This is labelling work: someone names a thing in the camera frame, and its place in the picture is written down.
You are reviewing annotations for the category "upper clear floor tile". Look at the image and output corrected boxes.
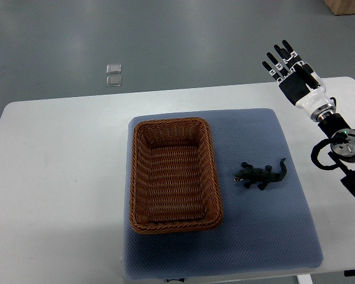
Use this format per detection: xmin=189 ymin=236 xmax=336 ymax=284
xmin=106 ymin=63 xmax=122 ymax=74

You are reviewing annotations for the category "brown wicker basket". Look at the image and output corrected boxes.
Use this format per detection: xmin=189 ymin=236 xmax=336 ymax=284
xmin=129 ymin=117 xmax=224 ymax=234

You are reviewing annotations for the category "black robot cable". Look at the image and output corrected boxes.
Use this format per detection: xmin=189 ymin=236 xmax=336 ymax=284
xmin=311 ymin=139 xmax=343 ymax=172

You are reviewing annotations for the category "wooden box corner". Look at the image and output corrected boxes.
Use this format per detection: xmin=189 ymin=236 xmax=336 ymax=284
xmin=324 ymin=0 xmax=355 ymax=16

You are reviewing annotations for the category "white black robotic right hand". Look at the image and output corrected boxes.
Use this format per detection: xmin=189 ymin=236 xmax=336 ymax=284
xmin=262 ymin=40 xmax=336 ymax=122

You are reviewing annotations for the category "white table leg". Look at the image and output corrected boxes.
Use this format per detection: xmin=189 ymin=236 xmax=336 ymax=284
xmin=296 ymin=274 xmax=313 ymax=284

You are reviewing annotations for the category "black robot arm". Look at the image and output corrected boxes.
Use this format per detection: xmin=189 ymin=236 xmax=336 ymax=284
xmin=311 ymin=110 xmax=355 ymax=198

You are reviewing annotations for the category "dark toy crocodile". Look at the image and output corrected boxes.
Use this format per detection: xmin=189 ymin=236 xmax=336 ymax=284
xmin=233 ymin=158 xmax=287 ymax=191

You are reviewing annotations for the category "blue-grey fabric mat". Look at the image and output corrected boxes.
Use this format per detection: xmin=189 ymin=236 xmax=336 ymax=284
xmin=122 ymin=109 xmax=323 ymax=280

